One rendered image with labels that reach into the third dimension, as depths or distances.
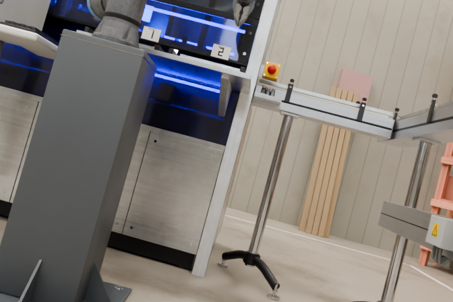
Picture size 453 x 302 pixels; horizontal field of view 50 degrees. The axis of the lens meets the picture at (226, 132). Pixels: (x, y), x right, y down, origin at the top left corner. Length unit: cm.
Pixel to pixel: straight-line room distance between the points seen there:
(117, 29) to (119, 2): 9
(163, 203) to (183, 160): 22
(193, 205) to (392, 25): 448
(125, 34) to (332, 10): 476
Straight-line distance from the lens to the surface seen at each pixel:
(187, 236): 226
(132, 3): 156
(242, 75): 185
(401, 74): 617
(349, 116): 239
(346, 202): 591
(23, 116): 246
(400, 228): 210
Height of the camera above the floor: 55
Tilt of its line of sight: 3 degrees up
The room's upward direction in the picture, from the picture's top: 15 degrees clockwise
